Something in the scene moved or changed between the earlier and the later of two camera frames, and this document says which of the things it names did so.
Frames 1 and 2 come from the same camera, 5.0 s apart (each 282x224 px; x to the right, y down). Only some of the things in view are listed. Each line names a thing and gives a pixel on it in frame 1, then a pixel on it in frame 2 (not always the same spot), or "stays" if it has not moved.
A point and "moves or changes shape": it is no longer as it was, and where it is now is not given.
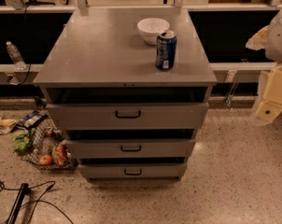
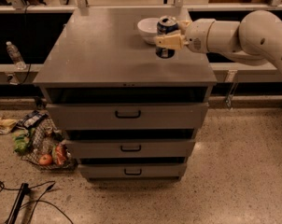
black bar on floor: x=24 y=190 stays
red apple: x=46 y=160 stays
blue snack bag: x=33 y=119 stays
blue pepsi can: x=166 y=43 moves or changes shape
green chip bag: x=21 y=140 stays
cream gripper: x=279 y=41 → x=197 y=35
